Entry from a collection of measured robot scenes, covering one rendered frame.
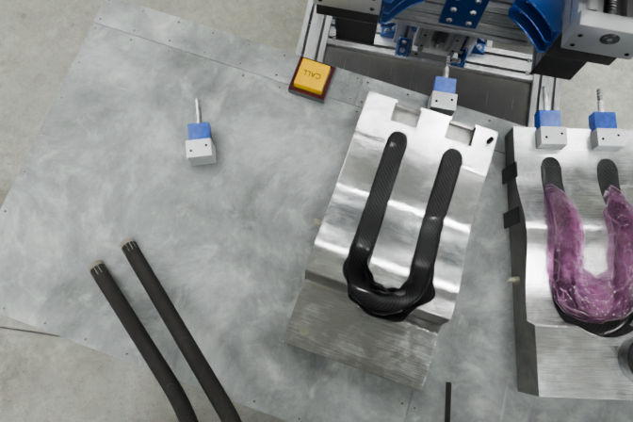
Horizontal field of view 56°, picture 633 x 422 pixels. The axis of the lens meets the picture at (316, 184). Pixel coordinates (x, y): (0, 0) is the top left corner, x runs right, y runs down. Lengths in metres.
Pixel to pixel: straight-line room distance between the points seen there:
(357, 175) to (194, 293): 0.39
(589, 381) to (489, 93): 1.09
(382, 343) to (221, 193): 0.43
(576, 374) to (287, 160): 0.65
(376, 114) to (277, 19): 1.18
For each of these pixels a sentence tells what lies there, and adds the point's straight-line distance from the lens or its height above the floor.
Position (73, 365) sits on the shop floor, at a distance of 2.11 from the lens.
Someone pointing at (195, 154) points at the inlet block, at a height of 0.85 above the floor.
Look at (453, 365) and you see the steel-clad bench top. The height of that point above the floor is 0.80.
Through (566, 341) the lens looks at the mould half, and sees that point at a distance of 1.13.
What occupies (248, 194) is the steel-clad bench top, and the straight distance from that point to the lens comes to 1.20.
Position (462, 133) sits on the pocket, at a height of 0.86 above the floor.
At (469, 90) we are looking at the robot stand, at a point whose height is 0.21.
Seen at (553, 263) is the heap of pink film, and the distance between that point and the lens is 1.15.
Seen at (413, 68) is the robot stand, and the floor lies 0.21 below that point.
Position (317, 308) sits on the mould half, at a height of 0.86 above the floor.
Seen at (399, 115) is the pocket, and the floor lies 0.86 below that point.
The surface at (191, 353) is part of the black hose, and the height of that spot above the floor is 0.89.
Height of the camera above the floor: 1.96
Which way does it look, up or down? 75 degrees down
